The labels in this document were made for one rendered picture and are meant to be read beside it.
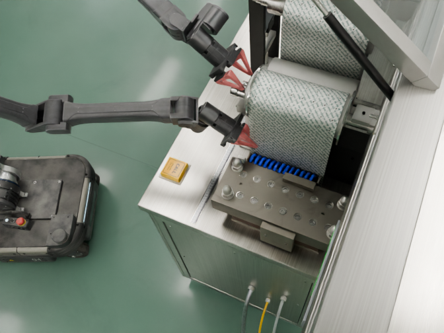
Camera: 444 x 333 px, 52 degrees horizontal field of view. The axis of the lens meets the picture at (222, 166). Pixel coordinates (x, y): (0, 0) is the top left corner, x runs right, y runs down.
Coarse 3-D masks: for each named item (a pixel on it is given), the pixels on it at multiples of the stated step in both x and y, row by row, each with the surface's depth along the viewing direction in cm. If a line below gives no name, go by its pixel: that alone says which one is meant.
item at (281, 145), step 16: (256, 128) 128; (272, 128) 124; (256, 144) 135; (272, 144) 131; (288, 144) 127; (304, 144) 124; (320, 144) 121; (272, 160) 139; (288, 160) 135; (304, 160) 131; (320, 160) 127
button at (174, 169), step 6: (168, 162) 153; (174, 162) 153; (180, 162) 152; (168, 168) 152; (174, 168) 151; (180, 168) 151; (186, 168) 153; (162, 174) 152; (168, 174) 150; (174, 174) 150; (180, 174) 150; (174, 180) 151
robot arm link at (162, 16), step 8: (144, 0) 123; (152, 0) 123; (160, 0) 122; (168, 0) 122; (152, 8) 122; (160, 8) 121; (168, 8) 121; (176, 8) 121; (160, 16) 121; (168, 16) 121; (184, 16) 121; (168, 24) 120; (168, 32) 126; (176, 32) 122
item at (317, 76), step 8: (272, 64) 130; (280, 64) 130; (288, 64) 130; (296, 64) 130; (280, 72) 129; (288, 72) 128; (296, 72) 128; (304, 72) 128; (312, 72) 127; (320, 72) 128; (328, 72) 128; (312, 80) 126; (320, 80) 126; (328, 80) 126; (336, 80) 125; (344, 80) 125; (352, 80) 126; (336, 88) 124; (344, 88) 124; (352, 88) 124
